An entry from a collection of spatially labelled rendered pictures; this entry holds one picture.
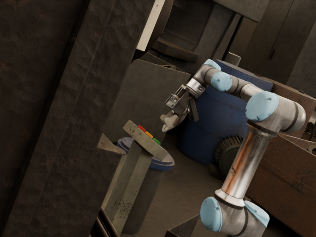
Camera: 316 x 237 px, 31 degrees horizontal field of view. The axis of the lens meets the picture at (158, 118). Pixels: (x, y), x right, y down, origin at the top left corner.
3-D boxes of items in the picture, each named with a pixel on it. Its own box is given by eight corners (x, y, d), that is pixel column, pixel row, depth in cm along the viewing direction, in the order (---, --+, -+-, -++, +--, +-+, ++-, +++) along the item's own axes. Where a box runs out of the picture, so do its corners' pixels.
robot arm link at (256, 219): (263, 248, 210) (279, 217, 208) (235, 243, 204) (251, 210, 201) (246, 232, 220) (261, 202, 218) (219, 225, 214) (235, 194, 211)
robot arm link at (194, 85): (199, 85, 246) (209, 91, 239) (192, 93, 246) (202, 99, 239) (188, 75, 241) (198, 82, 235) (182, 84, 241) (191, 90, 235)
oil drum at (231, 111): (196, 166, 481) (239, 70, 465) (164, 139, 530) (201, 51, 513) (247, 177, 514) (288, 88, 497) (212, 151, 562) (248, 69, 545)
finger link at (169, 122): (155, 126, 238) (169, 109, 238) (164, 133, 242) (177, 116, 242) (159, 129, 236) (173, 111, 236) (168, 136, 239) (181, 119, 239)
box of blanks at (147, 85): (51, 151, 368) (93, 41, 354) (-7, 102, 422) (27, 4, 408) (155, 161, 444) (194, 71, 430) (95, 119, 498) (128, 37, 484)
